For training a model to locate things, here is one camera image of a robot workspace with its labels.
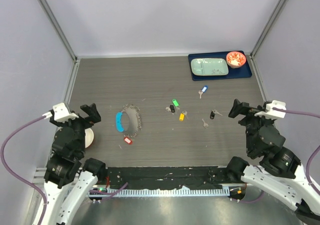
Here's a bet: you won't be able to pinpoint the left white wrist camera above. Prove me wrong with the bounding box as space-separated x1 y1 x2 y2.
42 102 79 122

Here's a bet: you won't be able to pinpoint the blue tagged key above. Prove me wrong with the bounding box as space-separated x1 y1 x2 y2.
198 85 208 99

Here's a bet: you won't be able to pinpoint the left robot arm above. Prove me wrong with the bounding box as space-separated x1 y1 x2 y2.
32 102 107 225

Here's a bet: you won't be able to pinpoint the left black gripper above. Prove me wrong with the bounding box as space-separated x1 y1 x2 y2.
51 102 101 155

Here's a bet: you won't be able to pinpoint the aluminium frame rail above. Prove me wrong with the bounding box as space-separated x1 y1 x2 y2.
42 57 80 184

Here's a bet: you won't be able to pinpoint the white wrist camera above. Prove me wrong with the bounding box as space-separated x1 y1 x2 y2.
254 100 287 120
42 102 79 122

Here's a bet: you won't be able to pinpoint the black tagged key bunch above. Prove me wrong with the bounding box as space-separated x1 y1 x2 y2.
165 104 176 114

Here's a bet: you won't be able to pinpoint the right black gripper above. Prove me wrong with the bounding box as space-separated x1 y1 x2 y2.
227 98 272 154

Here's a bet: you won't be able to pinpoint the yellow tagged key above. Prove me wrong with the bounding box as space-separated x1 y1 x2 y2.
179 110 188 122

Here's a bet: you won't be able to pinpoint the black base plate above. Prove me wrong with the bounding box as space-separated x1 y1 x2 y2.
88 166 247 202

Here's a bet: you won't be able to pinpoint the loose silver key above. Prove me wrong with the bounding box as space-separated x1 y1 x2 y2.
201 118 209 128

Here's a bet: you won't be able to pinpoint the metal keyring holder blue handle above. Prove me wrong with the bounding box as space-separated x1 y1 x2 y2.
115 104 142 138

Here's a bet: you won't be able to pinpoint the white slotted cable duct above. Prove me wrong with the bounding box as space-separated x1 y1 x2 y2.
87 186 230 198

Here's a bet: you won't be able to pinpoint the green tagged key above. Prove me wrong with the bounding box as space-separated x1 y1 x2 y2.
172 99 180 109

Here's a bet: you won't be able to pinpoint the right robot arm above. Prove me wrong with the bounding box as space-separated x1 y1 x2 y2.
225 99 320 225

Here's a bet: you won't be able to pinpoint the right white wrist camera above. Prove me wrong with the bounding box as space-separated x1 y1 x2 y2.
254 100 287 120

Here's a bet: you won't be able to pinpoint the light green rectangular plate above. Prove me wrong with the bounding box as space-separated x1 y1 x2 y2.
190 58 229 77

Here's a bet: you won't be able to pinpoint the red patterned bowl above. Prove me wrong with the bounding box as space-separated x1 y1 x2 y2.
226 51 247 69

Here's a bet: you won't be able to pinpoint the red tagged keys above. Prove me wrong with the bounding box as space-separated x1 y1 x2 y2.
124 136 133 145

